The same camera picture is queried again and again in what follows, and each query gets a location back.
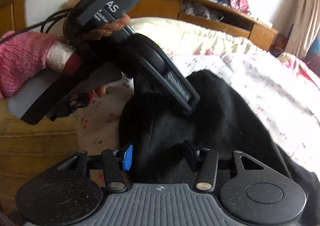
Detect black pants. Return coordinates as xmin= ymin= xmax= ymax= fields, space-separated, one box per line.
xmin=118 ymin=70 xmax=319 ymax=225

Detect cherry print bed sheet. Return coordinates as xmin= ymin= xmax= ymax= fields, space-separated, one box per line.
xmin=75 ymin=17 xmax=320 ymax=174

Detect black cable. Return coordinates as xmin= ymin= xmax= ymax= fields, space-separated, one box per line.
xmin=0 ymin=8 xmax=73 ymax=42

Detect pink knitted sleeve forearm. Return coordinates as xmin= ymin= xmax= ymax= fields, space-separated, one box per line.
xmin=0 ymin=30 xmax=81 ymax=99

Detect left beige curtain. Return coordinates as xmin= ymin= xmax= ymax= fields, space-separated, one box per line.
xmin=285 ymin=0 xmax=319 ymax=59

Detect wooden tv cabinet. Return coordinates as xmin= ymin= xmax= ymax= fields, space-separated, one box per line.
xmin=127 ymin=0 xmax=278 ymax=51

